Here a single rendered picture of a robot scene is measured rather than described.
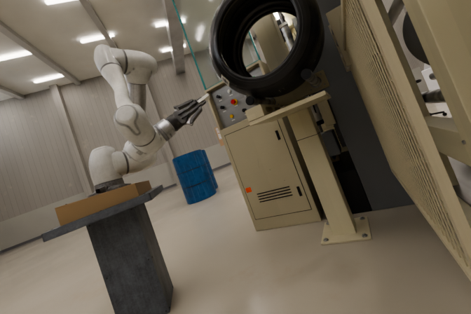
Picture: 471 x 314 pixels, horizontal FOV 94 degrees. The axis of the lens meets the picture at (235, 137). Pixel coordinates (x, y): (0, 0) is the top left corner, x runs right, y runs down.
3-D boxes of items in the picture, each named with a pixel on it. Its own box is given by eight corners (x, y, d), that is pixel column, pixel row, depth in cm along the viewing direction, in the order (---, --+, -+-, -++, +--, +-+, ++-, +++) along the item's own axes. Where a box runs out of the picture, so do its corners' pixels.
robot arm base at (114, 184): (81, 200, 118) (79, 190, 118) (104, 193, 140) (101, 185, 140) (115, 189, 119) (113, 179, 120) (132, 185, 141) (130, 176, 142)
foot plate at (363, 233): (324, 223, 152) (324, 220, 152) (367, 217, 140) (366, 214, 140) (321, 244, 129) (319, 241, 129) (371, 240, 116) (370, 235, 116)
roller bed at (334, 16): (346, 71, 129) (328, 26, 131) (374, 59, 123) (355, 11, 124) (347, 66, 112) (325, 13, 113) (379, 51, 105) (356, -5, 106)
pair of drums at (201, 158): (216, 185, 558) (203, 150, 563) (227, 190, 432) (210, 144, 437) (185, 198, 535) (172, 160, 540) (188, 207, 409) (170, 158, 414)
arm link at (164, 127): (169, 144, 100) (179, 136, 102) (163, 135, 92) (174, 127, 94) (156, 131, 103) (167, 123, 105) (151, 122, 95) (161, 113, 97)
